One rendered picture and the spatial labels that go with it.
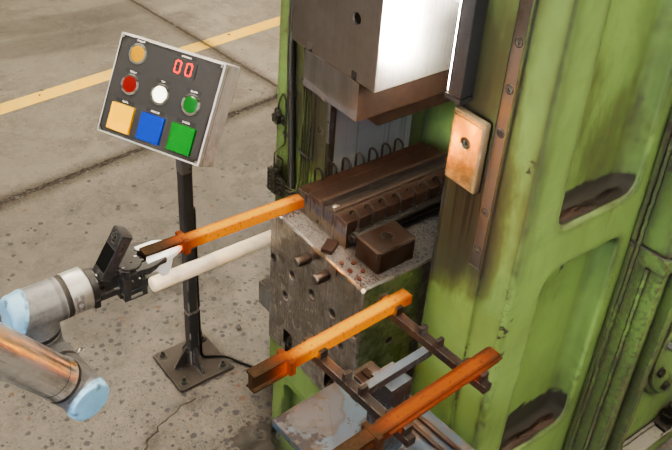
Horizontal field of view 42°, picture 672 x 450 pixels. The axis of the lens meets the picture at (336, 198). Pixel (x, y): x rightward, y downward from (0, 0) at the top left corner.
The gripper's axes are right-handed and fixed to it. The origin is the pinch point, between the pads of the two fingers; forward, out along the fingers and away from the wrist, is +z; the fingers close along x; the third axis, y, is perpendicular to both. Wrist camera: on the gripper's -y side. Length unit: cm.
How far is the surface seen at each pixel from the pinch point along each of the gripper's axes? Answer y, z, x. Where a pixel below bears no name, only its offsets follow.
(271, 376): 8.8, 0.5, 36.5
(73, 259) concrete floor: 106, 21, -133
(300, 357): 6.9, 6.9, 37.0
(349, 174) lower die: 9, 56, -10
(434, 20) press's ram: -43, 57, 13
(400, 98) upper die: -23, 55, 8
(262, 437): 106, 34, -17
